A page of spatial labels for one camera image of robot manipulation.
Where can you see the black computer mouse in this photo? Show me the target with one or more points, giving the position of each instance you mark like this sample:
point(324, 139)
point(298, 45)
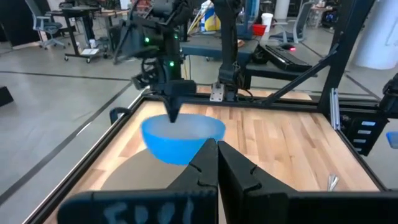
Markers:
point(287, 47)

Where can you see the light blue plastic bowl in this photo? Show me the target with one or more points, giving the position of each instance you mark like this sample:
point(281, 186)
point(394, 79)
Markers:
point(174, 146)

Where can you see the white round pillar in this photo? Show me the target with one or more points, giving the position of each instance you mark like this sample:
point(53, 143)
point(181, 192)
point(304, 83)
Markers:
point(379, 34)

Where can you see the red storage box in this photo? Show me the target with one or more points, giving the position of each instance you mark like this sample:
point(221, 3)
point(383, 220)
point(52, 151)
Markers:
point(259, 30)

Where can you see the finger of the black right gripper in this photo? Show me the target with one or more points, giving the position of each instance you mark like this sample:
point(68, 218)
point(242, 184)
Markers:
point(169, 105)
point(176, 105)

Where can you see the black rolling desk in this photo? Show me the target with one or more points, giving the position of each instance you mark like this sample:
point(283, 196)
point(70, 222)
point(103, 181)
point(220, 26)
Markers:
point(73, 18)

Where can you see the silver metal fork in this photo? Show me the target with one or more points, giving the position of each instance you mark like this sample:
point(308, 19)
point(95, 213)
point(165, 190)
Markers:
point(332, 183)

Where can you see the silver aluminium bracket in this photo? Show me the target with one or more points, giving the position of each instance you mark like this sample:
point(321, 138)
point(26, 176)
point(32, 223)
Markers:
point(334, 109)

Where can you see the black floor object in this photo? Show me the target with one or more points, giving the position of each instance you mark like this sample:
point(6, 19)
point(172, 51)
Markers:
point(5, 96)

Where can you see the black aluminium table frame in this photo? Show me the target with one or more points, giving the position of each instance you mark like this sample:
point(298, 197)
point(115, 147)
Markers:
point(342, 56)

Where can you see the black keyboard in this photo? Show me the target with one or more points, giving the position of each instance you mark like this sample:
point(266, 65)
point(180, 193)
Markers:
point(286, 59)

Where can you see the grey side table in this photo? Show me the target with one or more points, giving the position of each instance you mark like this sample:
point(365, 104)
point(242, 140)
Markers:
point(211, 49)

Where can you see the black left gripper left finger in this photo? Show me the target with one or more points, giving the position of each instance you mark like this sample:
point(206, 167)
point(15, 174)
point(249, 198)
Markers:
point(186, 205)

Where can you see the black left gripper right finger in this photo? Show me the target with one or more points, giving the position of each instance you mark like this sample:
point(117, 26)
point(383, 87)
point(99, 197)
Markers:
point(248, 202)

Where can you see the silver mounting plate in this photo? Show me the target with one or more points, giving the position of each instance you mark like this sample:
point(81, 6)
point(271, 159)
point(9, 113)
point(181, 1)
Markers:
point(217, 92)

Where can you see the black hub with lit ports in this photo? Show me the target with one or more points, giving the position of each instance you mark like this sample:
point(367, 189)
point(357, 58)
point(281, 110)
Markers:
point(363, 137)

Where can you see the blue plastic object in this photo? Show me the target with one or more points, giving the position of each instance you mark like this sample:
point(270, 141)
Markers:
point(393, 140)

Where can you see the grey office chair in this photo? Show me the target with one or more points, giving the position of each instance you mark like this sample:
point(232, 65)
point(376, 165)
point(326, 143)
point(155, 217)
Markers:
point(298, 21)
point(46, 26)

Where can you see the yellow and blue bag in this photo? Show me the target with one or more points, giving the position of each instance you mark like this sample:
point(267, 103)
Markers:
point(211, 20)

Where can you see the black table clamp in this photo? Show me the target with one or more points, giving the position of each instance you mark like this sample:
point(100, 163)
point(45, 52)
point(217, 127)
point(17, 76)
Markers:
point(116, 112)

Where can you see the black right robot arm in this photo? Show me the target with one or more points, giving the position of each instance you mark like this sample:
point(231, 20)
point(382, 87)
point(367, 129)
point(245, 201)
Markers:
point(228, 37)

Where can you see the white plastic bucket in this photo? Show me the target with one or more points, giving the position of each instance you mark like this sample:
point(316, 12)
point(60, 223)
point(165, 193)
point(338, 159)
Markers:
point(266, 21)

